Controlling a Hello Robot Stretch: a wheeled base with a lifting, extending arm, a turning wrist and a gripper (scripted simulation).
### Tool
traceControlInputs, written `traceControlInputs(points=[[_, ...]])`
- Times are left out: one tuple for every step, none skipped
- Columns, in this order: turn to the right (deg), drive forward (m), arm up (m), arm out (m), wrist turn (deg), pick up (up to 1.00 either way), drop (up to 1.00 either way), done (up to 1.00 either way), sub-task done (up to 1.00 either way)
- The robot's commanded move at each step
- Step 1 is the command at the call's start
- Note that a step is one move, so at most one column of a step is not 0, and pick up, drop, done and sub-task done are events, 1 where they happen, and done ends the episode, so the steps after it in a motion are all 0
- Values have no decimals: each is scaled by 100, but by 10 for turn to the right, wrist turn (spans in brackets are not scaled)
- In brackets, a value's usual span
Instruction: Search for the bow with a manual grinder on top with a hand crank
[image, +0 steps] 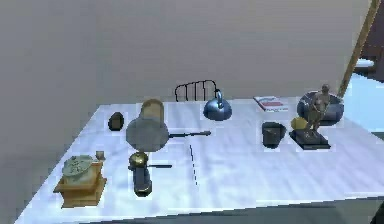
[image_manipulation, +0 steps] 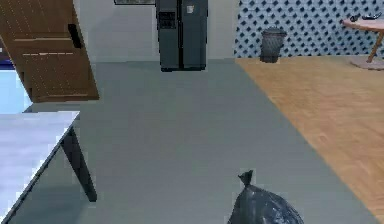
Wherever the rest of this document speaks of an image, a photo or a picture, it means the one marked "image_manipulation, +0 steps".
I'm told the dark grey fridge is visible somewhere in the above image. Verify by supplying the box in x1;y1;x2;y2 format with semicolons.
155;0;209;73

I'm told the black mesh trash bin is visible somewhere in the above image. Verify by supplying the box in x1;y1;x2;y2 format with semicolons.
259;27;288;64

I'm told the black garbage bag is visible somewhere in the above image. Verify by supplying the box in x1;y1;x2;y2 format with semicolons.
227;169;305;224

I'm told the brown wooden door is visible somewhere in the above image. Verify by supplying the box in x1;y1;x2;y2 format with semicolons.
0;0;100;104

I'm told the white table with black legs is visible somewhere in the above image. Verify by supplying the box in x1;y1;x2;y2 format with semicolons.
0;110;98;224

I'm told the round wooden table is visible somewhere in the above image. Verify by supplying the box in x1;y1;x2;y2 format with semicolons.
341;17;384;71

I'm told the black object on table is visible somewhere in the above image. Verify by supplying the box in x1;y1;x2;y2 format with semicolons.
361;11;383;20

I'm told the black door handle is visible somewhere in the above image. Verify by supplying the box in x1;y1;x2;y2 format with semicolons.
67;23;83;50

